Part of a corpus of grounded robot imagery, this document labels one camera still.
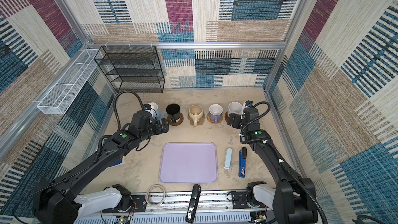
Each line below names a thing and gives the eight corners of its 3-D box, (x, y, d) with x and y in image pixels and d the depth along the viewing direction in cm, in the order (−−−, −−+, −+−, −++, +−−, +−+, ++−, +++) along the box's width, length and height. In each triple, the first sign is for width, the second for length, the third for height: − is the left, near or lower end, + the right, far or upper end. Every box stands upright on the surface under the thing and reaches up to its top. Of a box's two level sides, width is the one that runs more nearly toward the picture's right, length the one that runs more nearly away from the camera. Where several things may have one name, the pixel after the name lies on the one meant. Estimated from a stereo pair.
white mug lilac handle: (209, 126, 102) (209, 118, 95) (208, 112, 109) (209, 103, 102) (222, 126, 102) (224, 118, 95) (221, 112, 109) (222, 103, 102)
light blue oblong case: (223, 168, 86) (224, 165, 82) (226, 150, 92) (227, 147, 88) (229, 169, 85) (230, 166, 82) (231, 152, 91) (233, 148, 88)
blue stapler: (237, 176, 83) (239, 173, 79) (239, 150, 92) (241, 146, 88) (243, 178, 82) (245, 175, 78) (245, 151, 92) (247, 147, 87)
